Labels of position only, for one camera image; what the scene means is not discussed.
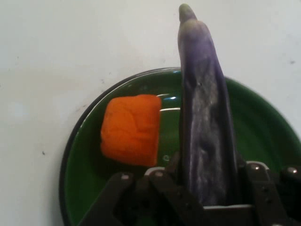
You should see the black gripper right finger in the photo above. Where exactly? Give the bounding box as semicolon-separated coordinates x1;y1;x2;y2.
238;161;301;226

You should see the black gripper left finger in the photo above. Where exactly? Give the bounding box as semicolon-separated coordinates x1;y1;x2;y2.
77;152;206;226

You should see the purple toy eggplant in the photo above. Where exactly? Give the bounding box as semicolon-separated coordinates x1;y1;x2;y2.
177;3;238;206

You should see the green round plate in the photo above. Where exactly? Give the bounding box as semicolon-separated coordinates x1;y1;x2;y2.
59;67;301;226

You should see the orange toy block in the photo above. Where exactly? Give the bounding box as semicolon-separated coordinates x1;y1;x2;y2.
100;94;163;167

